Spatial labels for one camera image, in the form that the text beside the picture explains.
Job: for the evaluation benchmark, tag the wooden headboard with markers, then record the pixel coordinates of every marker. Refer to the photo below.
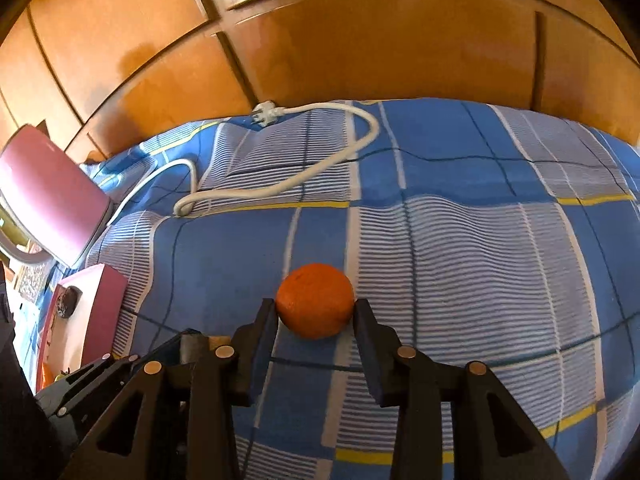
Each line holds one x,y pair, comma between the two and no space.
375,45

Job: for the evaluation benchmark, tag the patterned tissue box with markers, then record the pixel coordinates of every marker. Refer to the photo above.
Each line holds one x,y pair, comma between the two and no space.
31,277

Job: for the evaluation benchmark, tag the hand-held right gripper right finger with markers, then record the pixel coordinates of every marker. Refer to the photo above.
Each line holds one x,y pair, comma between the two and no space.
367,355

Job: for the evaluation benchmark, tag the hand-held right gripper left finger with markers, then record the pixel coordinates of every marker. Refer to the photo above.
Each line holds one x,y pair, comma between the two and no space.
262,355

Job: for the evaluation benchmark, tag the pink electric kettle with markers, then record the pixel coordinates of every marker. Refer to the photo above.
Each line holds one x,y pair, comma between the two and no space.
50,195

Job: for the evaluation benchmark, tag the dark round fruit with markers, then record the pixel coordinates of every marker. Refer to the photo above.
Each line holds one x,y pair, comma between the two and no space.
69,301

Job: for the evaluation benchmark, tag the blue checkered bedsheet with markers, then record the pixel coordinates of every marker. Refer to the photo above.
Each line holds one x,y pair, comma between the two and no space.
475,260

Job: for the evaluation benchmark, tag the white tray with pink rim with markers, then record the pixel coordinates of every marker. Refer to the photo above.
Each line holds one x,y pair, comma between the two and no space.
97,310

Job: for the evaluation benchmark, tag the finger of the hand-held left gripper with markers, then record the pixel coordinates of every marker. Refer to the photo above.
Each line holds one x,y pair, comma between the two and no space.
95,380

